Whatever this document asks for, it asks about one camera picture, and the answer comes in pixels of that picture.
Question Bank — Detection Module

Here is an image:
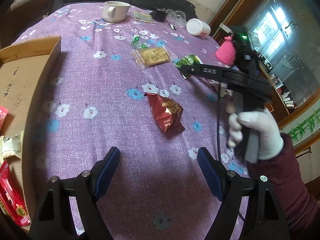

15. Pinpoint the white red sachet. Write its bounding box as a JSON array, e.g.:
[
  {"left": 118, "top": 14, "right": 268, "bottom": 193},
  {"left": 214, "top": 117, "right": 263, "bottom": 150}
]
[{"left": 208, "top": 79, "right": 233, "bottom": 98}]

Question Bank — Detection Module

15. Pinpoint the red character candy bar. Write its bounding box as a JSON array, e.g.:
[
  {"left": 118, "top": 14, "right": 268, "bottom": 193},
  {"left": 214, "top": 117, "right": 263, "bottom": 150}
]
[{"left": 1, "top": 161, "right": 30, "bottom": 227}]

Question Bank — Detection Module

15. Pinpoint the dark red foil snack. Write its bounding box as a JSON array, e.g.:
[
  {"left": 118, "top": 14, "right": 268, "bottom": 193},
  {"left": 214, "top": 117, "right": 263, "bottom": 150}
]
[{"left": 144, "top": 93, "right": 185, "bottom": 135}]

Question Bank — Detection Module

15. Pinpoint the white wrapper snack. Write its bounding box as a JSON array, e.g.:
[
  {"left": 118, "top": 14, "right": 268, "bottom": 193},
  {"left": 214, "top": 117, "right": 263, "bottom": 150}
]
[{"left": 0, "top": 131, "right": 24, "bottom": 164}]

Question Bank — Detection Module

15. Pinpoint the pink cartoon snack pack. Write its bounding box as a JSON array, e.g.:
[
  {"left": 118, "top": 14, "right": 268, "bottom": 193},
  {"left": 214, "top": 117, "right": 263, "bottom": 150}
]
[{"left": 0, "top": 106, "right": 8, "bottom": 130}]

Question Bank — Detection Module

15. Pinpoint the maroon right sleeve forearm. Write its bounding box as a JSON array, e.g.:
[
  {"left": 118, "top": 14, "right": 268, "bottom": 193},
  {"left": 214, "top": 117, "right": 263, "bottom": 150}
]
[{"left": 248, "top": 133, "right": 319, "bottom": 233}]

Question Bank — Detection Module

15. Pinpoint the right white gloved hand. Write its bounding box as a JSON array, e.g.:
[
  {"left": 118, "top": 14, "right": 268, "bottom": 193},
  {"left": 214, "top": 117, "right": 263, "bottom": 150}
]
[{"left": 228, "top": 107, "right": 284, "bottom": 164}]

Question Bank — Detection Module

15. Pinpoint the pink knitted sleeve bottle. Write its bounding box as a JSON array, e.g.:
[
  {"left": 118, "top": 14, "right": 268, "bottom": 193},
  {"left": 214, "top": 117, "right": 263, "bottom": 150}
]
[{"left": 215, "top": 35, "right": 236, "bottom": 67}]

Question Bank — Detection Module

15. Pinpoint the green pyramid snack bag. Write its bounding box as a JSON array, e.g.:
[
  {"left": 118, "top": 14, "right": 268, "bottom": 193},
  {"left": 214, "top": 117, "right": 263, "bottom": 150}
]
[{"left": 173, "top": 54, "right": 203, "bottom": 79}]

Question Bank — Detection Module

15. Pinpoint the wooden sideboard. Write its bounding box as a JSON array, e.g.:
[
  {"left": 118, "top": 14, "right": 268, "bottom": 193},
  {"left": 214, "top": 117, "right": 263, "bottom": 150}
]
[{"left": 209, "top": 22, "right": 320, "bottom": 131}]

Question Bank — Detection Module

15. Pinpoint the clear biscuit pack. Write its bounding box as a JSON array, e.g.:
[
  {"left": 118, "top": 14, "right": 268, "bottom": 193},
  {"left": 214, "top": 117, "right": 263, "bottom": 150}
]
[{"left": 131, "top": 47, "right": 172, "bottom": 70}]

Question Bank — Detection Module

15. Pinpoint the small black device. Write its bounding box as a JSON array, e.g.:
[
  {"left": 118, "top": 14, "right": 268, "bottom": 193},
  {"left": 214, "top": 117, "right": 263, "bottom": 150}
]
[{"left": 150, "top": 8, "right": 168, "bottom": 23}]

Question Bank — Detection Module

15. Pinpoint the small green candy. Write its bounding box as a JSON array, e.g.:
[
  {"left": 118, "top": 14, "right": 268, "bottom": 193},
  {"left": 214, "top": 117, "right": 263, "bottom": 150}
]
[{"left": 131, "top": 35, "right": 147, "bottom": 49}]

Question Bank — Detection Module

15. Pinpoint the small green notebook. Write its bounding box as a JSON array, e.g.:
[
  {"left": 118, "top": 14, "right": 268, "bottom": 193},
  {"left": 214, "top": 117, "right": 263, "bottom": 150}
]
[{"left": 133, "top": 12, "right": 154, "bottom": 24}]

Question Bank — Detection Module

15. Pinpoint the purple floral tablecloth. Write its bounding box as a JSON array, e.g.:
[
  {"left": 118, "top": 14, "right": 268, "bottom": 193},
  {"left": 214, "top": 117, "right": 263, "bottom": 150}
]
[{"left": 17, "top": 3, "right": 247, "bottom": 239}]

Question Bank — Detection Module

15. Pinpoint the cardboard box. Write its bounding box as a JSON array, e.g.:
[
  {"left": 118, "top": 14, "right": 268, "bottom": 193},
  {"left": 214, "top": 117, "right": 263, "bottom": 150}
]
[{"left": 1, "top": 36, "right": 61, "bottom": 215}]

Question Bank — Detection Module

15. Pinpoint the white ceramic mug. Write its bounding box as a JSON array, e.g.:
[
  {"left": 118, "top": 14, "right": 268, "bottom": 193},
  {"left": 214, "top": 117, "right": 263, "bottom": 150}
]
[{"left": 102, "top": 1, "right": 131, "bottom": 23}]

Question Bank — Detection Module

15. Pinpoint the brown armchair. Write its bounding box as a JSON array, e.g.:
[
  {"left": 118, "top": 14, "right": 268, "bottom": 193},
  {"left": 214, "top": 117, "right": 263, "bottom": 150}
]
[{"left": 1, "top": 0, "right": 53, "bottom": 48}]

